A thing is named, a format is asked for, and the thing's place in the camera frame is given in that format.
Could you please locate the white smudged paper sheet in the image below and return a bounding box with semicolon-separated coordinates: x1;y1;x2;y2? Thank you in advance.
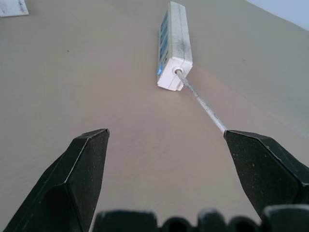
0;0;29;17

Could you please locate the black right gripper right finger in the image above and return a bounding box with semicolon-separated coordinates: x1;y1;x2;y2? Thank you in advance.
224;130;309;219

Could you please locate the white power cable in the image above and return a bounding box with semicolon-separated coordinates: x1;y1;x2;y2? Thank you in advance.
175;69;228;134

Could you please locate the white power strip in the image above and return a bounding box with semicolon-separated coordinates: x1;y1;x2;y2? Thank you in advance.
156;1;193;92

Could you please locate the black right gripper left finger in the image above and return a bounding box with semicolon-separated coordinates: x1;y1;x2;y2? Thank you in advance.
3;128;111;232

